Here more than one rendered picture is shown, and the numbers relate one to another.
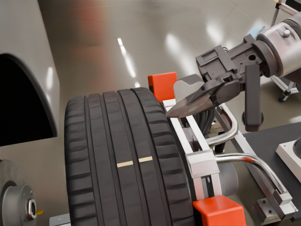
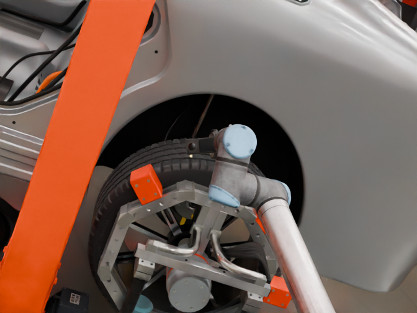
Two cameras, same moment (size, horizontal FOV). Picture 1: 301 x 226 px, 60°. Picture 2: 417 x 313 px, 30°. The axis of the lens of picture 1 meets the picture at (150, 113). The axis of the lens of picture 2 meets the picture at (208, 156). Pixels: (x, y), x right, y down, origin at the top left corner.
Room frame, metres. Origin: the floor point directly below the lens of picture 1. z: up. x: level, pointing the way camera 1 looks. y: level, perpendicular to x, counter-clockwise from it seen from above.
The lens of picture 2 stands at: (0.47, -2.31, 2.10)
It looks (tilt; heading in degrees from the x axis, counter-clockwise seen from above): 22 degrees down; 92
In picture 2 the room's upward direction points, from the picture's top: 23 degrees clockwise
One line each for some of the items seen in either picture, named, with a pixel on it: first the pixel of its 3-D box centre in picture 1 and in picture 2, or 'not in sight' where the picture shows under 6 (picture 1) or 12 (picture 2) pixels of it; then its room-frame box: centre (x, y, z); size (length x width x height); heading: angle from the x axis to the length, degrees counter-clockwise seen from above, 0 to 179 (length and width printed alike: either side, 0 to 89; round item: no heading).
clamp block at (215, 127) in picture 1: (218, 122); (251, 297); (0.67, -0.25, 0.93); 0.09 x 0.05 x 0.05; 104
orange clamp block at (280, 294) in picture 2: not in sight; (276, 290); (0.76, -0.01, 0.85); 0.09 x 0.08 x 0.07; 14
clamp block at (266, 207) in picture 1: (273, 208); (144, 264); (0.34, -0.33, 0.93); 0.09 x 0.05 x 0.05; 104
